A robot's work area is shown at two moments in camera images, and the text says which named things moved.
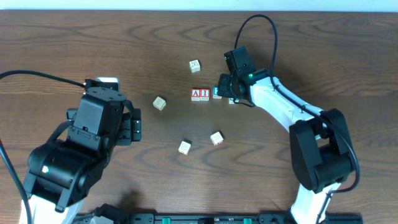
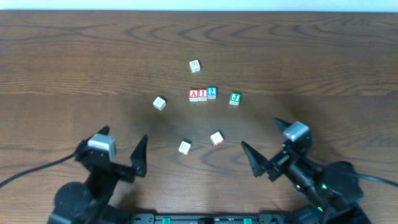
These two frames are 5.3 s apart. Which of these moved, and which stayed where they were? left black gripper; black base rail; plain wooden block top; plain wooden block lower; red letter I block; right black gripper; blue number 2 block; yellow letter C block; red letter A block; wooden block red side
Moved: red letter A block; blue number 2 block; right black gripper; left black gripper
Stayed: red letter I block; wooden block red side; plain wooden block lower; yellow letter C block; black base rail; plain wooden block top
